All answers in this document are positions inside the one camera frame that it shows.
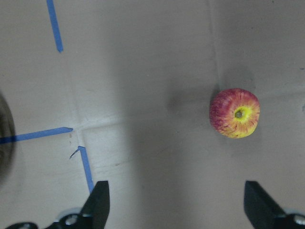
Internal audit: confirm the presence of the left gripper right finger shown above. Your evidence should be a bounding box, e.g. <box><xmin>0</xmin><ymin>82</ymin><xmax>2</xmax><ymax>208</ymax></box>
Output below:
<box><xmin>244</xmin><ymin>180</ymin><xmax>305</xmax><ymax>229</ymax></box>

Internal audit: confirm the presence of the woven wicker basket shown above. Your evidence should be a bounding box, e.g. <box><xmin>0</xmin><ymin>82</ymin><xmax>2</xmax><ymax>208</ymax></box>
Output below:
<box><xmin>0</xmin><ymin>94</ymin><xmax>15</xmax><ymax>185</ymax></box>

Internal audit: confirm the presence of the red yellow striped apple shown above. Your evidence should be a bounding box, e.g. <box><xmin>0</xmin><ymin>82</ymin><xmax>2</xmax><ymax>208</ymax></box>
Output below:
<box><xmin>209</xmin><ymin>88</ymin><xmax>260</xmax><ymax>139</ymax></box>

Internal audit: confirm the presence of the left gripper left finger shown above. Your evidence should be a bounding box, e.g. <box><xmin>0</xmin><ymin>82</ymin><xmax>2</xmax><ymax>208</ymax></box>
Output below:
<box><xmin>4</xmin><ymin>180</ymin><xmax>111</xmax><ymax>229</ymax></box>

